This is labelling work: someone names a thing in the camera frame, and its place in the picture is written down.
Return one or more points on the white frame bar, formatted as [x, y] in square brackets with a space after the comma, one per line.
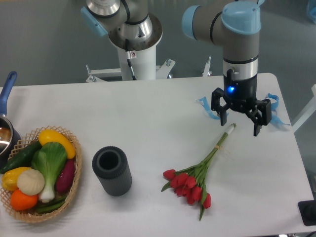
[306, 112]

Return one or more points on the orange fruit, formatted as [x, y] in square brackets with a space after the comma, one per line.
[20, 201]

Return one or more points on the black device at edge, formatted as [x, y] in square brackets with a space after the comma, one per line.
[308, 212]

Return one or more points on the red tulip bouquet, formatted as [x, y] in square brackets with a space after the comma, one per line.
[191, 182]

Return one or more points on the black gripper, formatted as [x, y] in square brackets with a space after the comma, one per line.
[240, 96]

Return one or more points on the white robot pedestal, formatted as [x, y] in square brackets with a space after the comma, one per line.
[136, 47]

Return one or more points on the dark green cucumber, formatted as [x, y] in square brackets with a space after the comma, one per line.
[23, 158]

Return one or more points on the white steamed bun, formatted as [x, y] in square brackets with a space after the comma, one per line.
[30, 182]

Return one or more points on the green bean pods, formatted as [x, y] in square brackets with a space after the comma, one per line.
[51, 206]

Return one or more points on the green bok choy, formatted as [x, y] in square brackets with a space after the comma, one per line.
[49, 161]

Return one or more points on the blue handled saucepan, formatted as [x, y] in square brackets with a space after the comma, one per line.
[8, 135]

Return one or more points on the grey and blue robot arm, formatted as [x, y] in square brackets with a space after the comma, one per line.
[233, 25]

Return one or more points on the yellow bell pepper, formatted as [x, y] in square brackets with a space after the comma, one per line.
[9, 179]

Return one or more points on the dark grey ribbed vase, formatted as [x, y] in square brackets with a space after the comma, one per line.
[111, 167]

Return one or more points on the woven wicker basket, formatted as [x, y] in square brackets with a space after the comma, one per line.
[30, 216]

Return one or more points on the purple sweet potato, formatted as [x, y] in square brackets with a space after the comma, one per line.
[66, 177]

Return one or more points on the blue face mask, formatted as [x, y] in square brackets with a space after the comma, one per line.
[274, 105]

